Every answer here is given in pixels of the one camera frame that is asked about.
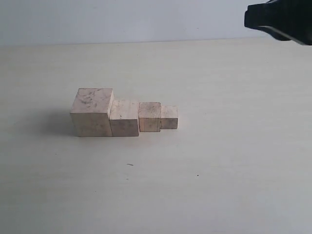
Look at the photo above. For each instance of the smallest wooden cube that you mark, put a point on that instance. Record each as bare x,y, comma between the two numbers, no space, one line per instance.
169,117

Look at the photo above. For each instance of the third largest wooden cube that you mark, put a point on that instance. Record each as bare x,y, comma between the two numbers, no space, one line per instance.
149,116

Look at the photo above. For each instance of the second largest wooden cube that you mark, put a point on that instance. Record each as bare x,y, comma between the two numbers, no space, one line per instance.
124,118

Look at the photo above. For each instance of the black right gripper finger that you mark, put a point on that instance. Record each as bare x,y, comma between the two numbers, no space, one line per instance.
300,38

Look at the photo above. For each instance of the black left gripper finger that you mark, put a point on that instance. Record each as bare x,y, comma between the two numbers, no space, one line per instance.
284,15

